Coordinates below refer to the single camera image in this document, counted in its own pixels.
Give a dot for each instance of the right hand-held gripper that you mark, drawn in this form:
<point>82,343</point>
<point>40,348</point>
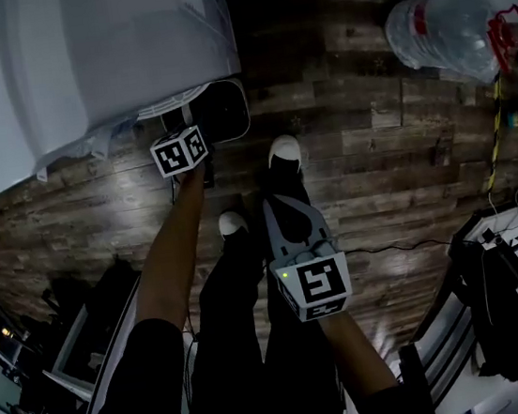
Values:
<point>318,283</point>

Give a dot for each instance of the person's leg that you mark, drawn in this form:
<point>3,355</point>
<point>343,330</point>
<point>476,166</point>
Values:
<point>306,384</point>
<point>230,347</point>

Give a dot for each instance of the person's white shoe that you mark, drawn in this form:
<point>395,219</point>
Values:
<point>283,150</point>
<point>232,223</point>

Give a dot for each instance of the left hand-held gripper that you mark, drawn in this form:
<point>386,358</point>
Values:
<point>176,155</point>

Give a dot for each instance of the large clear water bottle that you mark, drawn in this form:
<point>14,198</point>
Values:
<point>444,30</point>

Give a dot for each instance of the person's white right shoe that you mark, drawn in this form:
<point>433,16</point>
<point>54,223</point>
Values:
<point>283,150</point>

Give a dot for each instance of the person's white left shoe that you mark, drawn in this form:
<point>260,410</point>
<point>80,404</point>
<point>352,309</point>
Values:
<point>232,223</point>

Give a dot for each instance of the person's right leg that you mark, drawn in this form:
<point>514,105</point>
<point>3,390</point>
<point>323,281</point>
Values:
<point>306,384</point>

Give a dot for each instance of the person's left forearm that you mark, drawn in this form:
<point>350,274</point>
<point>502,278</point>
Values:
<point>175,250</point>

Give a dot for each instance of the black metal rack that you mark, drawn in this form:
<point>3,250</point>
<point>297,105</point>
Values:
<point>504,311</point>

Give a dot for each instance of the person's left leg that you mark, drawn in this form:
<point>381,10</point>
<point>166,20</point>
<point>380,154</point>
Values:
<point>230,347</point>

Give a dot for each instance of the yellow black floor tape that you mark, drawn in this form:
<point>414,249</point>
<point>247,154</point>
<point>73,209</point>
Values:
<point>496,137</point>

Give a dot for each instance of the white bed sheet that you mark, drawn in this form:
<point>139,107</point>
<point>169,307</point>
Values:
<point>125,53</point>

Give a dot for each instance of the person's right forearm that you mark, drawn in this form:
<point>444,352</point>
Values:
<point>354,354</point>

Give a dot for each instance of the person's black top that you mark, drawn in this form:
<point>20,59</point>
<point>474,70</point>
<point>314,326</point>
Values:
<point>132,393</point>

